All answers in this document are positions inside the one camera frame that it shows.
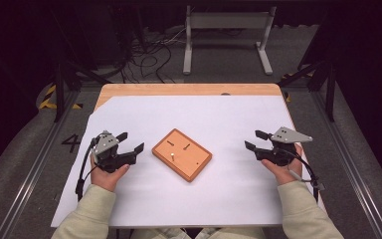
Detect person's left hand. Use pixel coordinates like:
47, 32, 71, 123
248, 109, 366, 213
90, 153, 130, 193

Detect yellow black hazard tape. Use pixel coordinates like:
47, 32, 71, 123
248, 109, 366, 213
38, 84, 84, 111

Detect wooden picture frame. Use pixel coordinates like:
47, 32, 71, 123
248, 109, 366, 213
151, 127, 214, 183

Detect aluminium floor rail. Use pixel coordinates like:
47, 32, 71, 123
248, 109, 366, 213
310, 89, 382, 239
0, 89, 81, 239

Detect person's right hand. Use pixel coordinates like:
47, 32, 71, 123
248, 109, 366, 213
261, 142, 304, 186

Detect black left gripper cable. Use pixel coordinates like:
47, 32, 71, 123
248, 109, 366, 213
75, 137, 99, 202

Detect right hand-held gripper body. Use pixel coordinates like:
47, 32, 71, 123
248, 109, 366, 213
254, 126, 313, 167

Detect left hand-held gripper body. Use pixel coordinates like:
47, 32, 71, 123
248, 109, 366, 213
91, 129, 137, 174

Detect white metal stand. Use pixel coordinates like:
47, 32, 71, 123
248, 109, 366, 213
182, 5, 278, 77

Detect white paper sheet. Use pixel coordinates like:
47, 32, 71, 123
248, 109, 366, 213
50, 95, 326, 229

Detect person's legs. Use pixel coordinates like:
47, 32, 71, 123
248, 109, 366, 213
130, 226, 267, 239

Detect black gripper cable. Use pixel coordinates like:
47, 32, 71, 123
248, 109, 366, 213
286, 148, 326, 204
75, 137, 99, 202

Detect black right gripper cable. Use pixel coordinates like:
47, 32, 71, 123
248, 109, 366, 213
286, 148, 326, 204

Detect black floor cables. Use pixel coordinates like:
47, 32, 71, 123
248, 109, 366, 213
118, 28, 187, 85

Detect black metal stand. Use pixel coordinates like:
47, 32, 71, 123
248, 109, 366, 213
276, 59, 338, 122
51, 59, 111, 123

